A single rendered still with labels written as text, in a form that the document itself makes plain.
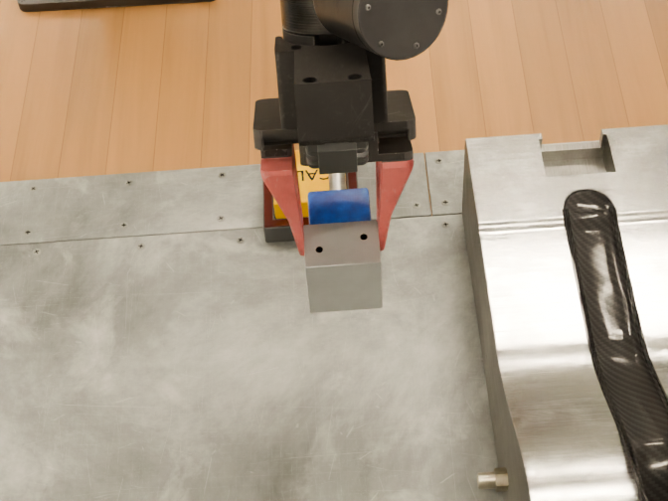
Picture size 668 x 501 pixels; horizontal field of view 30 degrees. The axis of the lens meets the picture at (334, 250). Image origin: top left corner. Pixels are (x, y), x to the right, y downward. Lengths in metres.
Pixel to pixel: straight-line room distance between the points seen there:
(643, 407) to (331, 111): 0.29
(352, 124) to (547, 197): 0.28
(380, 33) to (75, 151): 0.50
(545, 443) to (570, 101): 0.44
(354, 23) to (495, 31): 0.52
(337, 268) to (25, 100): 0.47
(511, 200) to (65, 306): 0.37
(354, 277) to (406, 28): 0.20
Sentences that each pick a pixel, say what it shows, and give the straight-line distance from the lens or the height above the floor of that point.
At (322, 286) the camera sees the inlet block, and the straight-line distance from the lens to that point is 0.83.
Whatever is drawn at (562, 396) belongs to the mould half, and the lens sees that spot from 0.84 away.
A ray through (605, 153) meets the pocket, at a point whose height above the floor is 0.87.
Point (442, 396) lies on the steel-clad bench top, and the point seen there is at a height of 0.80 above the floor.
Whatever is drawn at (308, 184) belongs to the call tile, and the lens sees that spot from 1.02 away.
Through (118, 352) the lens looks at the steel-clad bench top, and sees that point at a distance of 0.99.
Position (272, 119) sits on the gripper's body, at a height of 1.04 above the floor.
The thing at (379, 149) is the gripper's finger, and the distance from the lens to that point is 0.79.
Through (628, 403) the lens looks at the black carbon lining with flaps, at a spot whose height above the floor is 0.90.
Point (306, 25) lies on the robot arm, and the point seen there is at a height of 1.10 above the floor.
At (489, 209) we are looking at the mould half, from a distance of 0.94.
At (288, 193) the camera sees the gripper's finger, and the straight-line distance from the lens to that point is 0.80.
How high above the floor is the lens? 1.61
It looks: 52 degrees down
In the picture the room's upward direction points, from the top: 5 degrees counter-clockwise
